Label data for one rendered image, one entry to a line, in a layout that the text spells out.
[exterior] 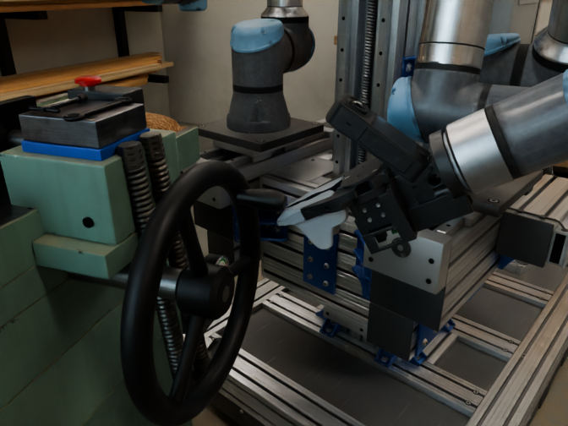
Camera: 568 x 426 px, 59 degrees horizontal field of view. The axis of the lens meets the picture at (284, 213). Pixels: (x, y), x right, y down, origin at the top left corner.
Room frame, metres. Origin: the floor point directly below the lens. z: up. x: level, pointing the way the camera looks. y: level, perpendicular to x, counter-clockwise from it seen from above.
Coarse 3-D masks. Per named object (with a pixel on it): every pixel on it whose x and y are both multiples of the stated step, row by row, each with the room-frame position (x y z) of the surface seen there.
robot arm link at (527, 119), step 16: (560, 80) 0.44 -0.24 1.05; (512, 96) 0.46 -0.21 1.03; (528, 96) 0.45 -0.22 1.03; (544, 96) 0.44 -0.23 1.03; (560, 96) 0.43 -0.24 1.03; (496, 112) 0.45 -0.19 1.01; (512, 112) 0.44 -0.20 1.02; (528, 112) 0.43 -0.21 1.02; (544, 112) 0.43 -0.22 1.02; (560, 112) 0.42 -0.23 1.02; (496, 128) 0.44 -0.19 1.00; (512, 128) 0.43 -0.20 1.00; (528, 128) 0.43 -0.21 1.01; (544, 128) 0.42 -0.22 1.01; (560, 128) 0.42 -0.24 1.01; (512, 144) 0.43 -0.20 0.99; (528, 144) 0.42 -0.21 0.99; (544, 144) 0.42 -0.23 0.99; (560, 144) 0.42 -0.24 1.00; (512, 160) 0.43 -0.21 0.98; (528, 160) 0.42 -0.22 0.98; (544, 160) 0.42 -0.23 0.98; (560, 160) 0.43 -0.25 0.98
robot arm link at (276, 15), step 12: (276, 0) 1.25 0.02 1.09; (288, 0) 1.25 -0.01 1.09; (300, 0) 1.27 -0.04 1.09; (264, 12) 1.27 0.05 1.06; (276, 12) 1.24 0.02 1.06; (288, 12) 1.24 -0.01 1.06; (300, 12) 1.25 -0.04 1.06; (288, 24) 1.23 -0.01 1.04; (300, 24) 1.24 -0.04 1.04; (300, 36) 1.24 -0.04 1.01; (312, 36) 1.30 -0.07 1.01; (300, 48) 1.23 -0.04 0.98; (312, 48) 1.29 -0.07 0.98; (300, 60) 1.25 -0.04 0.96
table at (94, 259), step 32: (192, 128) 0.83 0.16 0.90; (192, 160) 0.81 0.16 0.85; (0, 192) 0.54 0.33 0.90; (0, 224) 0.45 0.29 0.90; (32, 224) 0.48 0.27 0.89; (0, 256) 0.44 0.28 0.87; (32, 256) 0.47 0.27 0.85; (64, 256) 0.46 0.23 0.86; (96, 256) 0.45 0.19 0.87; (128, 256) 0.48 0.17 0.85
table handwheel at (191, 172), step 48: (192, 192) 0.44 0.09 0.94; (144, 240) 0.38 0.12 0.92; (192, 240) 0.44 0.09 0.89; (240, 240) 0.59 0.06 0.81; (144, 288) 0.36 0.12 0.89; (192, 288) 0.45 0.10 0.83; (240, 288) 0.57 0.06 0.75; (144, 336) 0.34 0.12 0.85; (192, 336) 0.43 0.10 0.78; (240, 336) 0.53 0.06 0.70; (144, 384) 0.34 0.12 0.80
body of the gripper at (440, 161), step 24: (432, 144) 0.47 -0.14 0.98; (360, 168) 0.52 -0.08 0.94; (384, 168) 0.48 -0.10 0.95; (432, 168) 0.47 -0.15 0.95; (384, 192) 0.47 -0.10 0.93; (408, 192) 0.48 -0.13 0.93; (432, 192) 0.47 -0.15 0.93; (456, 192) 0.45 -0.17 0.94; (360, 216) 0.48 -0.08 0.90; (384, 216) 0.47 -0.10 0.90; (408, 216) 0.47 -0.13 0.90; (432, 216) 0.47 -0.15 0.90; (456, 216) 0.46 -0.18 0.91; (384, 240) 0.47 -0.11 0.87; (408, 240) 0.46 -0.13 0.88
